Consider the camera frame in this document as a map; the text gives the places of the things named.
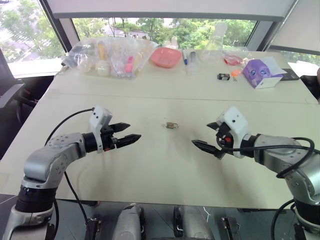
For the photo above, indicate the black bracket under table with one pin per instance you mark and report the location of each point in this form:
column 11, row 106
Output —
column 231, row 228
column 93, row 228

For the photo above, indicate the grey rounded robot leg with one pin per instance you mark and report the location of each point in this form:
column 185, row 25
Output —
column 128, row 222
column 192, row 222

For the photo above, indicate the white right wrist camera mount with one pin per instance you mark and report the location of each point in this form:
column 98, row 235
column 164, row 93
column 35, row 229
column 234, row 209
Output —
column 237, row 125

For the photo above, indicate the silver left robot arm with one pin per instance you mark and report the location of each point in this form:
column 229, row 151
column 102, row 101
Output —
column 42, row 162

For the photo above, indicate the small bag with red contents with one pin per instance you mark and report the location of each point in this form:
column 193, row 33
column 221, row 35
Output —
column 232, row 60

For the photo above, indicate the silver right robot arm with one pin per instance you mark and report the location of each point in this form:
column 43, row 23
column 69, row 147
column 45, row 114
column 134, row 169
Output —
column 275, row 150

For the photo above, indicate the small black box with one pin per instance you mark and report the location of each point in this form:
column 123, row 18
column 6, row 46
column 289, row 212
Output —
column 223, row 76

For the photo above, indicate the blue marker pen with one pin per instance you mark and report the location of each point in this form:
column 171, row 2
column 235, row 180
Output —
column 185, row 57

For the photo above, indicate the large clear plastic bag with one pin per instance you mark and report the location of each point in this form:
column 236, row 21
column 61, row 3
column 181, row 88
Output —
column 117, row 50

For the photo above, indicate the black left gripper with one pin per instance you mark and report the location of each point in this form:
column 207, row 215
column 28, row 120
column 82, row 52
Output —
column 108, row 140

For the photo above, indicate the small orange object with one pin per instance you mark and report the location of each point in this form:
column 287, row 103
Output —
column 235, row 73

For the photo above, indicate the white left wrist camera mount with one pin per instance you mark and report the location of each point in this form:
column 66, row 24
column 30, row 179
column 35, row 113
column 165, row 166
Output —
column 98, row 118

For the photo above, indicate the cream bottle in bag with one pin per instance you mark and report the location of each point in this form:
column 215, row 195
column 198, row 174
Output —
column 102, row 62

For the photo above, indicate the black office chair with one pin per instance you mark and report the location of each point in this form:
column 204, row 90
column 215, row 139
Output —
column 311, row 86

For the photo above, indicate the dark office chair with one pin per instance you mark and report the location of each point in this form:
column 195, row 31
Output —
column 10, row 100

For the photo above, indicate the clear plastic tube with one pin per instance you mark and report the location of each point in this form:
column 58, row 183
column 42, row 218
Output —
column 192, row 57

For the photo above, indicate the pink plastic bowl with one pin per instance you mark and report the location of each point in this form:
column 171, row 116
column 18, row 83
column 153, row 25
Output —
column 165, row 57

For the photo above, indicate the pink item in bag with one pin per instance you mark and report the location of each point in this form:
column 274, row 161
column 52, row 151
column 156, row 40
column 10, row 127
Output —
column 129, row 65

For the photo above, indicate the white roller blind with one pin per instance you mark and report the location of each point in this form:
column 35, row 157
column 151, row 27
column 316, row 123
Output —
column 172, row 7

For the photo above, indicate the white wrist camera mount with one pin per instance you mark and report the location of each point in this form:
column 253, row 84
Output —
column 98, row 118
column 237, row 125

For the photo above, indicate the glass conical flask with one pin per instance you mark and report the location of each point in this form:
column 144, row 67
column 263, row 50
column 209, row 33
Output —
column 212, row 50

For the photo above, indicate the purple tissue box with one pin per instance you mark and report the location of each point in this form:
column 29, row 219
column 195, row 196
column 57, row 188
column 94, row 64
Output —
column 260, row 75

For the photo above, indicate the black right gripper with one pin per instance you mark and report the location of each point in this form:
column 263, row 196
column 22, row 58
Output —
column 224, row 136

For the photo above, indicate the small brass padlock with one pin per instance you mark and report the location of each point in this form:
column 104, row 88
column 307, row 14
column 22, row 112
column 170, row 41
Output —
column 171, row 125

